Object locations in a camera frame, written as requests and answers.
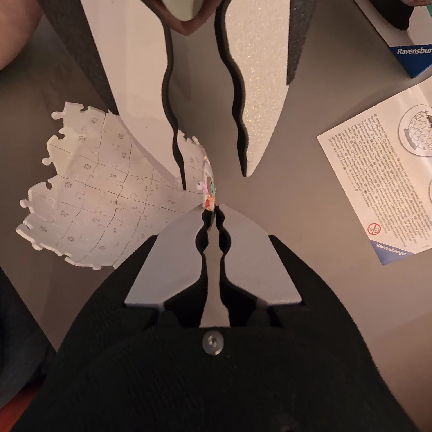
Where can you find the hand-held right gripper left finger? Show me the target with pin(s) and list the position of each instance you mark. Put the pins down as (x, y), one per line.
(162, 270)

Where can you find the person's left hand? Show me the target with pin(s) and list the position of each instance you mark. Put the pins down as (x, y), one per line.
(185, 28)

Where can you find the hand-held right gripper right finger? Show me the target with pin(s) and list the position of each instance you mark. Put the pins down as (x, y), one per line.
(263, 270)

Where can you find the small white puzzle piece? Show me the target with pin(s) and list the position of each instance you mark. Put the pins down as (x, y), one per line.
(209, 189)

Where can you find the partly built puzzle ball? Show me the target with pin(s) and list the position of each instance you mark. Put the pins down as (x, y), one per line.
(101, 202)

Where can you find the colourful puzzle box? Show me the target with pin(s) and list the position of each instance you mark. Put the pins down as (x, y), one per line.
(411, 50)

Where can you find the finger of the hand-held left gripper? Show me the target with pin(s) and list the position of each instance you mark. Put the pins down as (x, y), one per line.
(135, 67)
(263, 67)

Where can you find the white instruction leaflet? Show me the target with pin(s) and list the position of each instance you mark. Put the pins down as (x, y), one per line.
(371, 175)

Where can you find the person's left forearm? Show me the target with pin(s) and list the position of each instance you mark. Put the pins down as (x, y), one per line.
(17, 30)

